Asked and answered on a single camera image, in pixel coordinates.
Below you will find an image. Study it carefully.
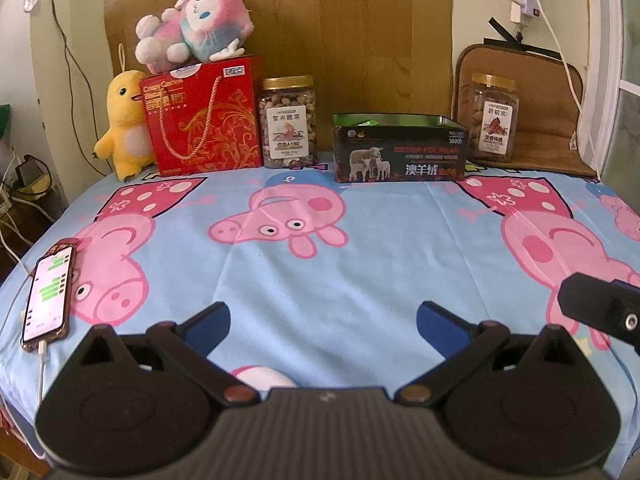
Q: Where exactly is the green snack packet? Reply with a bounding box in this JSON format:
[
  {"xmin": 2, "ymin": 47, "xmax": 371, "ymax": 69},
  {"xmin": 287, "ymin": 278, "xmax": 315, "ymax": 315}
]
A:
[{"xmin": 352, "ymin": 119, "xmax": 380, "ymax": 128}]

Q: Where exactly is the smartphone in red case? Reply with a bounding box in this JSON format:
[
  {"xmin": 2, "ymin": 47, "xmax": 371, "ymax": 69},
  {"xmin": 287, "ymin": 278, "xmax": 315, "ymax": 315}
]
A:
[{"xmin": 21, "ymin": 237, "xmax": 79, "ymax": 352}]

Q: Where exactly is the Peppa Pig blue tablecloth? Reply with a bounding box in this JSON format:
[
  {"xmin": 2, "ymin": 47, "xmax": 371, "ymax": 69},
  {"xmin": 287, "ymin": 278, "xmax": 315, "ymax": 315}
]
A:
[{"xmin": 1, "ymin": 166, "xmax": 639, "ymax": 472}]

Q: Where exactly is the yellow duck plush toy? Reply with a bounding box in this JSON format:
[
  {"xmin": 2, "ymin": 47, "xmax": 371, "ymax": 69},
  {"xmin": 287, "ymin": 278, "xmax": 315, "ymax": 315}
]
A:
[{"xmin": 92, "ymin": 44, "xmax": 156, "ymax": 182}]

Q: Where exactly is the pecan jar gold lid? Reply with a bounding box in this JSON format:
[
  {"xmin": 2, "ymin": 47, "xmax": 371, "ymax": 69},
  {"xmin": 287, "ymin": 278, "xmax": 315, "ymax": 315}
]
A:
[{"xmin": 470, "ymin": 73, "xmax": 520, "ymax": 162}]

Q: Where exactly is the black open tin box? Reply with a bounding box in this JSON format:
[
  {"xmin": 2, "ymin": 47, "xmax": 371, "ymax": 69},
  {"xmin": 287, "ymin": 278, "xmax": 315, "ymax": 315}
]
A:
[{"xmin": 332, "ymin": 113, "xmax": 469, "ymax": 183}]

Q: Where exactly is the red gift bag box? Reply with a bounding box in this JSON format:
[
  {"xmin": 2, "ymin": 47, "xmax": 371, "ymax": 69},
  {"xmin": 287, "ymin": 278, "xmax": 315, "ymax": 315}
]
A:
[{"xmin": 140, "ymin": 55, "xmax": 264, "ymax": 177}]

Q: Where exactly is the nut jar gold lid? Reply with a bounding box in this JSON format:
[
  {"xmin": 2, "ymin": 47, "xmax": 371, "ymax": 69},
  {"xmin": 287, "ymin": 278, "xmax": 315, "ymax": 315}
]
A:
[{"xmin": 258, "ymin": 75, "xmax": 317, "ymax": 169}]

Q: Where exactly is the pink blue plush toy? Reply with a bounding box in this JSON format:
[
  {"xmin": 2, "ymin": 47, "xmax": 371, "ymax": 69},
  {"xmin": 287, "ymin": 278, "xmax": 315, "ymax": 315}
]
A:
[{"xmin": 134, "ymin": 0, "xmax": 254, "ymax": 75}]

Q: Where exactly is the wooden board panel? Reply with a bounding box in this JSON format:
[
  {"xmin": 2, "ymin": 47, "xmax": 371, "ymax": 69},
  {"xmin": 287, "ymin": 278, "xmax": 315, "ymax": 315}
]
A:
[{"xmin": 104, "ymin": 0, "xmax": 452, "ymax": 150}]

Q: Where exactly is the white charging cable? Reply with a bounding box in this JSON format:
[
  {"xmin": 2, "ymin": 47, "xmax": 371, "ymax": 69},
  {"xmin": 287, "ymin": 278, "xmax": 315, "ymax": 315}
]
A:
[{"xmin": 527, "ymin": 0, "xmax": 599, "ymax": 172}]

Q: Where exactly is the black wall cable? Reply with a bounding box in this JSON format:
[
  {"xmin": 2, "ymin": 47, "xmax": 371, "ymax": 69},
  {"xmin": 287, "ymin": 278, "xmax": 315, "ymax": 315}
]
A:
[{"xmin": 46, "ymin": 0, "xmax": 114, "ymax": 181}]

